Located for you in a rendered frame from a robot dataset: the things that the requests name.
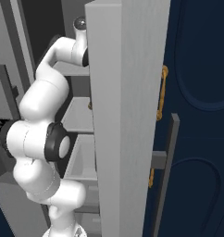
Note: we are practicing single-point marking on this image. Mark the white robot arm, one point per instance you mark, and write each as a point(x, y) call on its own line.
point(43, 102)

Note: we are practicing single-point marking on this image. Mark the navy cupboard door, oval groove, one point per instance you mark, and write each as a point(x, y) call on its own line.
point(197, 61)

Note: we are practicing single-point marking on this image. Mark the grey fridge shelf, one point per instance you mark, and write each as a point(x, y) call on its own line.
point(80, 117)
point(84, 160)
point(72, 68)

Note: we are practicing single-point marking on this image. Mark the grey fridge door, dark edge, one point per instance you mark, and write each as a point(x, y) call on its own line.
point(6, 37)

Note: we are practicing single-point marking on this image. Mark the navy cupboard door, arched groove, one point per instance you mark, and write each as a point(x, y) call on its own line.
point(197, 191)

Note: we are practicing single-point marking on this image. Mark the light grey fridge door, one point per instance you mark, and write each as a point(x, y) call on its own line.
point(126, 117)

